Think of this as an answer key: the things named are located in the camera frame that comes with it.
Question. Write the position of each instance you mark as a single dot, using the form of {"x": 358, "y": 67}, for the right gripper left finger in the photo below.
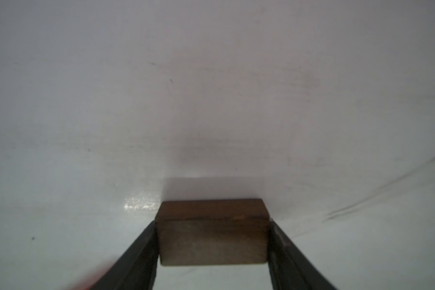
{"x": 136, "y": 269}

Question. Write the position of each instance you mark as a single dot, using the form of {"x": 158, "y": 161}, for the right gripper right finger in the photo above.
{"x": 289, "y": 269}

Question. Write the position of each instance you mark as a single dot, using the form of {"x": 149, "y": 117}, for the brown wood block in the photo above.
{"x": 212, "y": 232}

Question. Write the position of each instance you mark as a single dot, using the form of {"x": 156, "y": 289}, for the red wood block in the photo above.
{"x": 91, "y": 277}

